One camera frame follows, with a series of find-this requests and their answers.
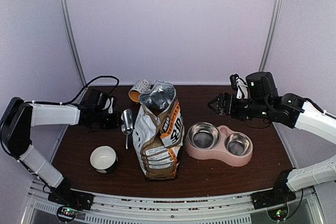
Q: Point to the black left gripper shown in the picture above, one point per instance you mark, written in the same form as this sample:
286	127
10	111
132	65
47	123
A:
116	121

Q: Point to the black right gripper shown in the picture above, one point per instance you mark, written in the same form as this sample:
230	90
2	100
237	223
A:
224	97

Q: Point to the dog food bag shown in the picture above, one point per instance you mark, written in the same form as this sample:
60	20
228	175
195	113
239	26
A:
158	133

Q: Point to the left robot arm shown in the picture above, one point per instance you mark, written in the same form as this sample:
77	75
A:
21	116

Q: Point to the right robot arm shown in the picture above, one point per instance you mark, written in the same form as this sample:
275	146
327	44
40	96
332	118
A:
257	97

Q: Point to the metal food scoop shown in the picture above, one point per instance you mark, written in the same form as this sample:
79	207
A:
127	126

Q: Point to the pink double pet feeder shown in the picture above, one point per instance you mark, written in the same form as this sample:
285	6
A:
219	152

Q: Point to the large steel feeder bowl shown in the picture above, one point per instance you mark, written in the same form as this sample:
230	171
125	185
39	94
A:
203	135

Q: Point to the white ceramic bowl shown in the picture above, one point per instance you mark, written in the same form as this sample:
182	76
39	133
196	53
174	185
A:
104	159

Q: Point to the small steel feeder bowl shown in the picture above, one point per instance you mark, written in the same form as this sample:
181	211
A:
238	144

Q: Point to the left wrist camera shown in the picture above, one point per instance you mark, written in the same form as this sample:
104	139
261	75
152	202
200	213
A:
110	104

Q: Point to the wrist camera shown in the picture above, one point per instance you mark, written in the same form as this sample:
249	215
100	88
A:
239	86
110	104

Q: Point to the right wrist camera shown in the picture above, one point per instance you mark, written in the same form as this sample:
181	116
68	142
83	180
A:
239	86

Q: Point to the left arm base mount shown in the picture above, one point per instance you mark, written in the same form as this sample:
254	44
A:
71	201

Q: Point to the aluminium front rail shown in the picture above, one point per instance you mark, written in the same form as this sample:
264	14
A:
236	208

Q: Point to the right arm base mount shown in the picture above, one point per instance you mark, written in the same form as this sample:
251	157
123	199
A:
276	199

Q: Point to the right aluminium frame post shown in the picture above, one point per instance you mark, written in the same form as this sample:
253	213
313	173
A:
276	10

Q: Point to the aluminium frame post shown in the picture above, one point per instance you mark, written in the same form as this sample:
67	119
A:
276	10
71	41

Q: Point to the left aluminium frame post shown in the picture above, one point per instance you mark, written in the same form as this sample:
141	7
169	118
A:
71	41

